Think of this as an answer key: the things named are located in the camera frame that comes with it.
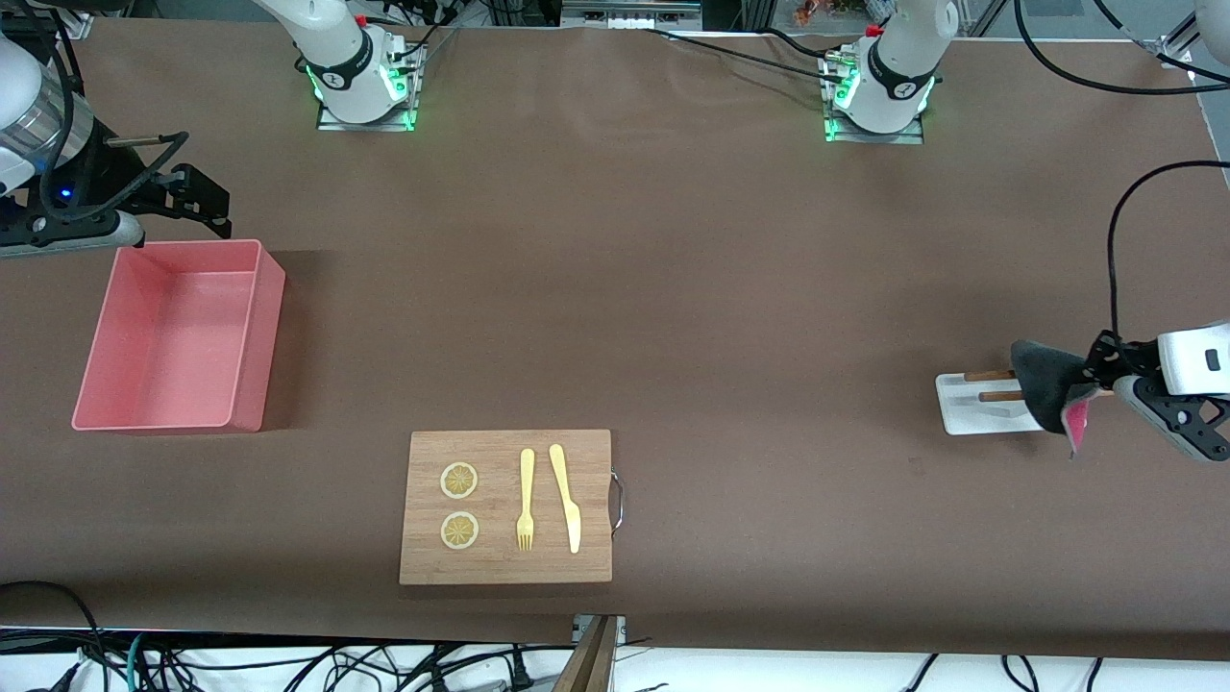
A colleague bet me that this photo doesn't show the grey and pink cloth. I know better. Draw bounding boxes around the grey and pink cloth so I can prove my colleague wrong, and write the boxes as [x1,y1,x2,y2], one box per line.
[1009,339,1103,460]

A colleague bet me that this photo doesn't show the pink plastic bin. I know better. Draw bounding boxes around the pink plastic bin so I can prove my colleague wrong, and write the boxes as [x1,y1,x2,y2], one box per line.
[70,238,287,433]

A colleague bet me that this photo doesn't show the white rack with wooden rods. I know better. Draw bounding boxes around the white rack with wooden rods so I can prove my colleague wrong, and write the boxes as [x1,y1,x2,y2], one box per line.
[935,370,1116,436]

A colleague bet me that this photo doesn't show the yellow plastic fork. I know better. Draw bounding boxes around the yellow plastic fork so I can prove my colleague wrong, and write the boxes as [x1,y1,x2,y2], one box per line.
[516,448,537,553]

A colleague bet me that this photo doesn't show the grey metal box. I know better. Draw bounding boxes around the grey metal box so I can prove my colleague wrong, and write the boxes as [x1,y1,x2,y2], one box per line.
[560,0,704,30]

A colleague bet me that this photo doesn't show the yellow plastic knife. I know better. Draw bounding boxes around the yellow plastic knife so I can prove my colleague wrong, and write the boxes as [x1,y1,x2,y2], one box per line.
[549,443,583,556]

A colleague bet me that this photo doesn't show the wooden plank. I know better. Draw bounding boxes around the wooden plank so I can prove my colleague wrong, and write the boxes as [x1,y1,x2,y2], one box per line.
[553,615,618,692]

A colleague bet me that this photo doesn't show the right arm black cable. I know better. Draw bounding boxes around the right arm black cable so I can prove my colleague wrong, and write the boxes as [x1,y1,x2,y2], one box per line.
[34,131,190,214]

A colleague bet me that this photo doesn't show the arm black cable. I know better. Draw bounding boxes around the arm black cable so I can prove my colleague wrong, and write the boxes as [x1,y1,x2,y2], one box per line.
[34,131,190,214]
[1014,0,1230,337]

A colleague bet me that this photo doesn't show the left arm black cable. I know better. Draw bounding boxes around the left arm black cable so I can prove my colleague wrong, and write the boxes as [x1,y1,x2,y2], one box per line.
[1014,0,1230,337]

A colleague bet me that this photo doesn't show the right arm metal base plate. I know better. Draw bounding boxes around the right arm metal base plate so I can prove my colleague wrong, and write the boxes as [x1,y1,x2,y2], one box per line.
[315,38,424,133]

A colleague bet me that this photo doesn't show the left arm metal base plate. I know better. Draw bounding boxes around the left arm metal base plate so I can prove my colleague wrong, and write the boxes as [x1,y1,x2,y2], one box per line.
[822,53,925,145]

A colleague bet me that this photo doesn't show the wooden cutting board, metal handle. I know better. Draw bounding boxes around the wooden cutting board, metal handle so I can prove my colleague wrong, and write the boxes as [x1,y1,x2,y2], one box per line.
[398,429,626,586]

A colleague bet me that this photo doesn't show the thick black cable loop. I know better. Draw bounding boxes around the thick black cable loop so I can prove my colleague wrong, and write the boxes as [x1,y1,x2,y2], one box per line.
[0,580,102,692]

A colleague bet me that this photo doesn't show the long black cable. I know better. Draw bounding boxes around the long black cable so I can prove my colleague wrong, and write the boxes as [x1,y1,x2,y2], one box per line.
[644,27,851,80]

